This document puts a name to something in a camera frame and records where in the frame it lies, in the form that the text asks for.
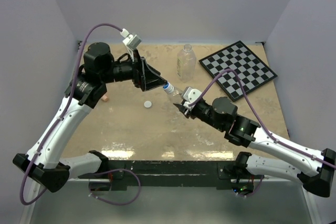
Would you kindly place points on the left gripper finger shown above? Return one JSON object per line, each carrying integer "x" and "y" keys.
{"x": 151, "y": 84}
{"x": 149, "y": 72}

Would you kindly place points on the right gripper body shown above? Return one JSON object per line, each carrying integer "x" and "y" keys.
{"x": 202, "y": 112}

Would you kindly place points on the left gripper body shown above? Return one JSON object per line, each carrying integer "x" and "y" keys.
{"x": 138, "y": 77}

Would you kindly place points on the blue bottle cap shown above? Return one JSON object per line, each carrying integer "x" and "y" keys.
{"x": 166, "y": 86}

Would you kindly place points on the small clear plastic bottle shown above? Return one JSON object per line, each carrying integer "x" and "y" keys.
{"x": 173, "y": 91}

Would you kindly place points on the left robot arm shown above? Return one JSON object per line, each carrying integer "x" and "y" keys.
{"x": 43, "y": 162}

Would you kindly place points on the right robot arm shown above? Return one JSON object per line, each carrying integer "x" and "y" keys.
{"x": 313, "y": 169}

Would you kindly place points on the white bottle cap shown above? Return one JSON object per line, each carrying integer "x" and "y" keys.
{"x": 147, "y": 104}

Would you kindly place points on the large clear plastic bottle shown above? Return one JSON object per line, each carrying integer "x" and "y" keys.
{"x": 186, "y": 61}

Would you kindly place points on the black white chessboard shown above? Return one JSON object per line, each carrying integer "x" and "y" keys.
{"x": 251, "y": 70}

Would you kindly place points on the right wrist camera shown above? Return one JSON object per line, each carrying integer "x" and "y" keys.
{"x": 190, "y": 96}

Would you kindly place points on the peach wooden handle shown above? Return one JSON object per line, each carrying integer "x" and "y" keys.
{"x": 105, "y": 98}

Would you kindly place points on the black front table rail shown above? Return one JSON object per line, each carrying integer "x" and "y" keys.
{"x": 217, "y": 174}

